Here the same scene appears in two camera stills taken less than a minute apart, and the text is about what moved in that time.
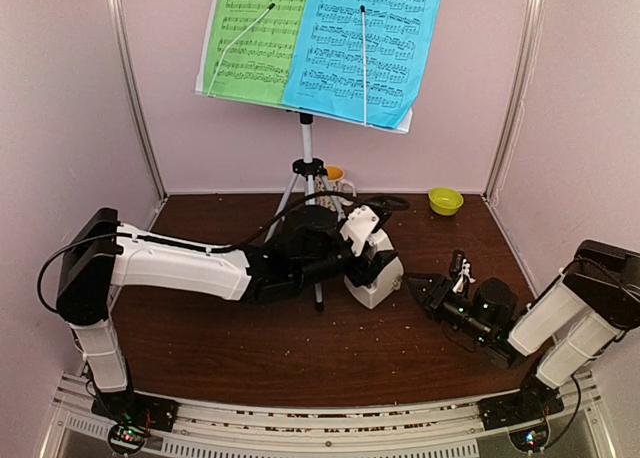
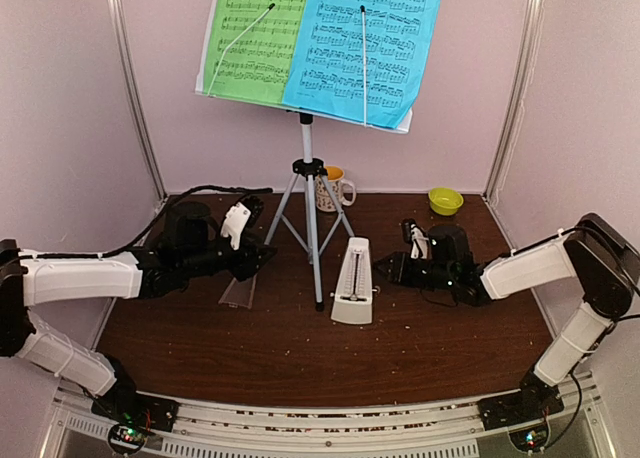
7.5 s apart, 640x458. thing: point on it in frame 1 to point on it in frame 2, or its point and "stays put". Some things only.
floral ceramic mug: [335, 184] stays put
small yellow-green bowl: [445, 201] stays put
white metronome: [373, 294] to [353, 296]
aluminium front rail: [226, 429] stays put
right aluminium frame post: [512, 124] stays put
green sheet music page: [256, 67] stays put
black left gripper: [369, 267] to [247, 265]
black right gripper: [438, 290] to [398, 273]
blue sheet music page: [326, 76] stays put
